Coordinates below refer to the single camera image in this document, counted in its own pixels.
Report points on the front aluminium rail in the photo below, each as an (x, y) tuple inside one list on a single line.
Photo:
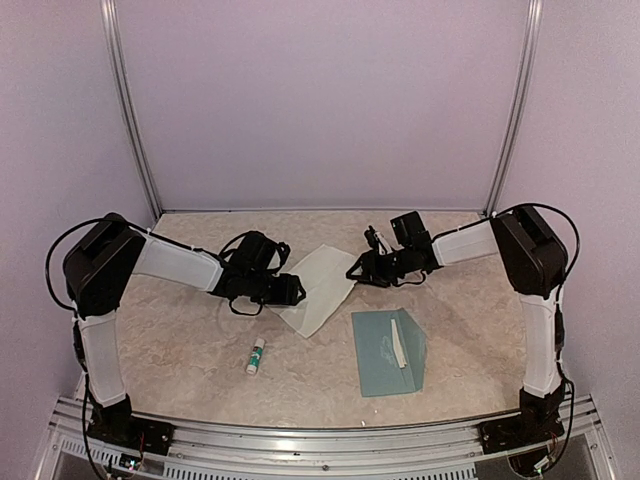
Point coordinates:
[(443, 450)]

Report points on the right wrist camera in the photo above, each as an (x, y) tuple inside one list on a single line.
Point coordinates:
[(377, 241)]

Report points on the aluminium frame post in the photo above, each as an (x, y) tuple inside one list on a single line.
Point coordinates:
[(124, 96), (518, 104)]

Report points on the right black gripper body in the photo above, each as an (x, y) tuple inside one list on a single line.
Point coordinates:
[(387, 270)]

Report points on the teal blue envelope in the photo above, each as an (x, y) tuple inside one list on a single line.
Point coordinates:
[(379, 374)]

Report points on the right aluminium frame post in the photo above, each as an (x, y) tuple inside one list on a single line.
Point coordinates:
[(518, 104)]

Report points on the white letter sheet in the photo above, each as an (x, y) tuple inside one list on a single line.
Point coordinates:
[(397, 346), (323, 276)]

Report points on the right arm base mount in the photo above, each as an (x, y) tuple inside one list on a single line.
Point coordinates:
[(537, 420)]

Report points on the white green glue stick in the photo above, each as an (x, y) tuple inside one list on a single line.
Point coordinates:
[(253, 364)]

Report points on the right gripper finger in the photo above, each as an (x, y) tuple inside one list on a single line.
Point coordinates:
[(364, 260), (363, 276)]

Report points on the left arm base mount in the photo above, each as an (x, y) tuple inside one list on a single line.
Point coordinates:
[(117, 425)]

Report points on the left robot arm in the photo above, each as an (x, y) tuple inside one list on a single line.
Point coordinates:
[(113, 254)]

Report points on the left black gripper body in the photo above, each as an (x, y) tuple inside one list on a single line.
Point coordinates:
[(276, 296)]

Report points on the left aluminium frame post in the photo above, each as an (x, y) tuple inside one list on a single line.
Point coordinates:
[(124, 96)]

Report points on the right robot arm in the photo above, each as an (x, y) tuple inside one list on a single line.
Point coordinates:
[(537, 265)]

